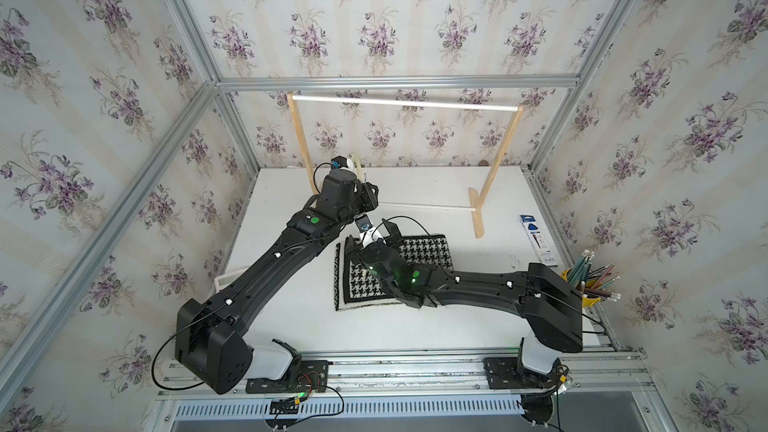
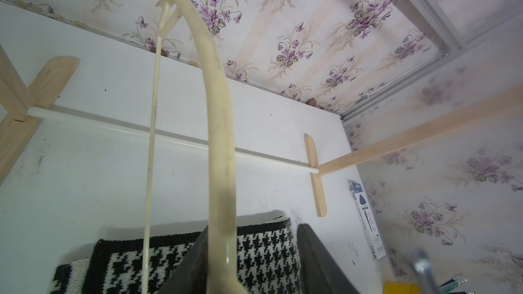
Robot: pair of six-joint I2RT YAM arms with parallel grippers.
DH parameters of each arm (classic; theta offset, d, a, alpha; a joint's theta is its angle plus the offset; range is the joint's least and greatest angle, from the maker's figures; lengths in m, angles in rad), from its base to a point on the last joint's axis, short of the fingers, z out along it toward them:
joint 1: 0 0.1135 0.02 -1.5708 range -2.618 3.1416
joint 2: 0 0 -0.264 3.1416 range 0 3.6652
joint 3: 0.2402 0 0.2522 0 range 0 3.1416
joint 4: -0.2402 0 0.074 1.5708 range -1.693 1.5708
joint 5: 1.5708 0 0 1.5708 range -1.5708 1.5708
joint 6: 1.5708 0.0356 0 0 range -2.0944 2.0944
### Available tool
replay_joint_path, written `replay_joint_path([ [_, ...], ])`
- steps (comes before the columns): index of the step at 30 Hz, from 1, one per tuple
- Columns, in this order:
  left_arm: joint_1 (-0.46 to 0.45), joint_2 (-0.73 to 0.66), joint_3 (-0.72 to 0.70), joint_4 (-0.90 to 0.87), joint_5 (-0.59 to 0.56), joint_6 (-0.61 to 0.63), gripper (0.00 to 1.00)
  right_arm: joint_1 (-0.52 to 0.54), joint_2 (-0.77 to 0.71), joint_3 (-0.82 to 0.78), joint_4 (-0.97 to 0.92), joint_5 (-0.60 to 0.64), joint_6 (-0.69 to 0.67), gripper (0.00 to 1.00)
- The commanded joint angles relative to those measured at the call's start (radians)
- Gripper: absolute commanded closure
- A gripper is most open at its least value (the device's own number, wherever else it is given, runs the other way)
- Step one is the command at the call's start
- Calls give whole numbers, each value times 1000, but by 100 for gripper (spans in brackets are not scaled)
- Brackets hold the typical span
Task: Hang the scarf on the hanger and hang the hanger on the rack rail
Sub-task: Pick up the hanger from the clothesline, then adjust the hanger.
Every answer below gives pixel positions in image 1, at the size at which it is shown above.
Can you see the yellow pencil cup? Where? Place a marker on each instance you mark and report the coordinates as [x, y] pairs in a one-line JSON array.
[[591, 281]]

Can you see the white green flat device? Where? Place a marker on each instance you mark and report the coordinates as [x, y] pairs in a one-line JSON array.
[[225, 280]]

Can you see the black white houndstooth scarf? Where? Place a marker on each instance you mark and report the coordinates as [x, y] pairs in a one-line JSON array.
[[388, 271]]

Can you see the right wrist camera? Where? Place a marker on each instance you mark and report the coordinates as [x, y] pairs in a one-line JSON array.
[[363, 224]]

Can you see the wooden clothes rack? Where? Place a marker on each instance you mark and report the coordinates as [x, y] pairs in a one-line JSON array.
[[409, 130]]

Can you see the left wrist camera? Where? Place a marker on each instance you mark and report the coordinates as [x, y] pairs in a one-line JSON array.
[[340, 162]]

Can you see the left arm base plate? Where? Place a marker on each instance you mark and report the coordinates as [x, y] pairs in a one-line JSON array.
[[305, 377]]

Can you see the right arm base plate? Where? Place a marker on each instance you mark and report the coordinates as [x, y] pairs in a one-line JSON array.
[[507, 373]]

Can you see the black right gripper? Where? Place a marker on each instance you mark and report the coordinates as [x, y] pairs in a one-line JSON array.
[[391, 240]]

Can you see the white blue flat box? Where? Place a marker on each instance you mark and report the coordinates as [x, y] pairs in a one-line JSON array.
[[538, 241]]

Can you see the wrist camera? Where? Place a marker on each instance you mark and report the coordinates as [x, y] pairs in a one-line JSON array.
[[340, 162], [363, 224]]

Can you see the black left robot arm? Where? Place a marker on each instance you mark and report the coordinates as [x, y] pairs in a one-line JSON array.
[[209, 338]]

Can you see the cream plastic clothes hanger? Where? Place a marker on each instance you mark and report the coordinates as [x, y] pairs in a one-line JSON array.
[[357, 166]]

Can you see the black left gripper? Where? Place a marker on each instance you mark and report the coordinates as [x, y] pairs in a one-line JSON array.
[[370, 196]]

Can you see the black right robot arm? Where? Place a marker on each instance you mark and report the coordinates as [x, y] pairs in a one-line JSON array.
[[550, 305]]

